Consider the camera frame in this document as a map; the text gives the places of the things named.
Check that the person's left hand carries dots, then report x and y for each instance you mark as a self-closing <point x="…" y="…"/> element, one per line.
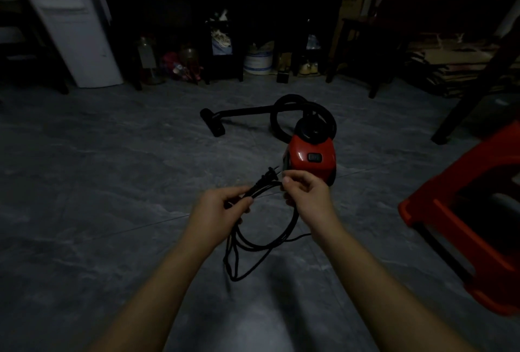
<point x="211" y="213"/>

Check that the person's right hand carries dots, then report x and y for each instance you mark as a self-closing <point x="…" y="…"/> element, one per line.
<point x="310" y="197"/>

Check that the person's left thumb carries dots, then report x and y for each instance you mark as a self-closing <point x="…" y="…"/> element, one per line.
<point x="239" y="190"/>

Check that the person's right thumb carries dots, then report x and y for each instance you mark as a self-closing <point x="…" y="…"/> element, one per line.
<point x="293" y="189"/>

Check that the person's left forearm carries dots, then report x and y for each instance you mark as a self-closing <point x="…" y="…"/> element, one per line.
<point x="154" y="303"/>

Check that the person's right forearm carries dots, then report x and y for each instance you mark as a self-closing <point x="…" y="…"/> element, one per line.
<point x="390" y="299"/>

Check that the red canister vacuum cleaner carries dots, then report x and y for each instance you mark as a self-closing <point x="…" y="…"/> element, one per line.
<point x="312" y="152"/>

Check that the small black box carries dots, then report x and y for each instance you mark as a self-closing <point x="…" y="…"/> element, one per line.
<point x="282" y="75"/>

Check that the pair of pale shoes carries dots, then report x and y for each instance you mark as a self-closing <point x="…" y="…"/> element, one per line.
<point x="308" y="68"/>

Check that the white plastic bucket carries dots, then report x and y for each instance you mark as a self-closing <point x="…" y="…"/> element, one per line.
<point x="258" y="59"/>

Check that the red plastic bag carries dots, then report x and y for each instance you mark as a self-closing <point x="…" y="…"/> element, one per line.
<point x="178" y="66"/>

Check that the small black stool with bag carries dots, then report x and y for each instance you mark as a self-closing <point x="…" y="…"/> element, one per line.
<point x="222" y="45"/>

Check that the clear glass jar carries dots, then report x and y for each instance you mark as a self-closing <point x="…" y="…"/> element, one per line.
<point x="147" y="61"/>

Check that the dark wooden chair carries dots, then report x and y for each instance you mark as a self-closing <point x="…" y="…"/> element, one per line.
<point x="373" y="39"/>

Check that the red plastic stool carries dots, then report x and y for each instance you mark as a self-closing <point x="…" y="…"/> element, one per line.
<point x="471" y="217"/>

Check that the brown cardboard box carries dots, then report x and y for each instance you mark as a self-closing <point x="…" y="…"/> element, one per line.
<point x="352" y="6"/>

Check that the pile of flattened cardboard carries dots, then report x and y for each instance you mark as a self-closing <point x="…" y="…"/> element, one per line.
<point x="455" y="65"/>

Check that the dark wooden table leg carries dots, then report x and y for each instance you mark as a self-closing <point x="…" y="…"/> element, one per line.
<point x="477" y="79"/>

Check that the white board panel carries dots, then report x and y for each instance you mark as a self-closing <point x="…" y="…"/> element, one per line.
<point x="69" y="18"/>

